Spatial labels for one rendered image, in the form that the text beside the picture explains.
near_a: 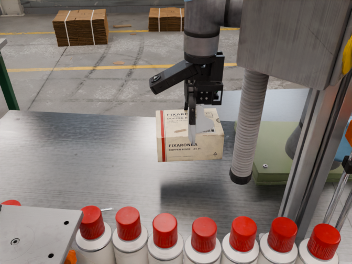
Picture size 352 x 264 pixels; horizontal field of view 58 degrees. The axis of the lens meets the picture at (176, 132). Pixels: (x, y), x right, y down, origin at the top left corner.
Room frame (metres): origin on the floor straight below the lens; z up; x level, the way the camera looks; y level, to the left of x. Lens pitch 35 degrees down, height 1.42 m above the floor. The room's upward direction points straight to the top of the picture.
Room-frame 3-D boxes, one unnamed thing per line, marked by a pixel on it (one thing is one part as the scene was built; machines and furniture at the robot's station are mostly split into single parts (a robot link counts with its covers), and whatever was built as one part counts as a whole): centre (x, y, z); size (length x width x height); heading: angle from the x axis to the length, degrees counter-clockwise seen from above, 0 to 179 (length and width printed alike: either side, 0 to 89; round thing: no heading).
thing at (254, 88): (0.36, -0.10, 1.18); 0.04 x 0.04 x 0.21
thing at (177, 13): (4.82, 0.08, 0.11); 0.65 x 0.54 x 0.22; 91
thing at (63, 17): (4.25, 1.25, 0.16); 0.65 x 0.54 x 0.32; 98
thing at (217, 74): (0.66, -0.06, 1.11); 0.09 x 0.08 x 0.12; 94
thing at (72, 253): (0.22, 0.13, 1.08); 0.03 x 0.02 x 0.02; 85
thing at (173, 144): (0.66, -0.03, 0.95); 0.16 x 0.12 x 0.07; 94
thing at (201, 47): (0.66, -0.05, 1.19); 0.08 x 0.08 x 0.05
